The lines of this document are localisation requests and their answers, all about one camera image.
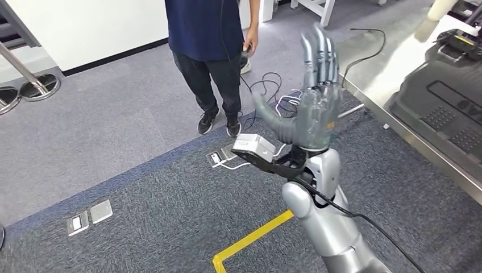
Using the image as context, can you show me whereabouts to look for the chrome stanchion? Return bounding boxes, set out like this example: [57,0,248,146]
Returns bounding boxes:
[0,85,22,115]
[0,41,61,102]

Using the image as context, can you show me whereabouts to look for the black remote controller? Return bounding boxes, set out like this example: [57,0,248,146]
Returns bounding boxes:
[433,28,482,63]

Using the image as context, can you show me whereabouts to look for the stainless steel workbench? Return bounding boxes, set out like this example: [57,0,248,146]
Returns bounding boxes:
[336,15,482,206]

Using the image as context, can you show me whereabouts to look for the tall white cup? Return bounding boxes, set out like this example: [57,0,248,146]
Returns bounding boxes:
[427,0,459,22]

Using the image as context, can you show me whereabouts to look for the large black engine cover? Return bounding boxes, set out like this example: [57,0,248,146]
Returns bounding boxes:
[388,56,482,172]

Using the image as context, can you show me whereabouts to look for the black camera bracket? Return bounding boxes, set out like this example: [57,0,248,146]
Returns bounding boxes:
[231,147,313,180]

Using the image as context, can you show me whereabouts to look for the white floor cable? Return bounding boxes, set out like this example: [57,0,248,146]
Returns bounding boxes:
[210,90,302,170]

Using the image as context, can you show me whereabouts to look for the tangled black floor cable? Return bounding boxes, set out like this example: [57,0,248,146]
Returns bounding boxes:
[240,71,302,131]

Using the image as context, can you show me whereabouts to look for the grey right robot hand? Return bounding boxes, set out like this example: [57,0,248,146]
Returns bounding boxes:
[252,22,343,152]

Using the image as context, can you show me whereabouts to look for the thin black cable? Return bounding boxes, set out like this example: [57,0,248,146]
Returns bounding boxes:
[340,28,388,88]

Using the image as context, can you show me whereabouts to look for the black square box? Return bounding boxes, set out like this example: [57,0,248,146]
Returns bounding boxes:
[450,0,482,23]

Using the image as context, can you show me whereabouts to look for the white metal frame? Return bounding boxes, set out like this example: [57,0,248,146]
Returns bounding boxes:
[290,0,336,28]

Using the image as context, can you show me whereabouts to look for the grey floor plate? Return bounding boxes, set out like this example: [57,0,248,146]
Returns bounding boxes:
[89,200,114,225]
[206,144,239,168]
[67,210,90,237]

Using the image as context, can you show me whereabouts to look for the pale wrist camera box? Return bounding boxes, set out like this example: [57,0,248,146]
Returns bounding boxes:
[232,134,277,163]

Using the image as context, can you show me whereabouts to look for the person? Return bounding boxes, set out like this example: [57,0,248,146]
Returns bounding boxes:
[164,0,261,138]

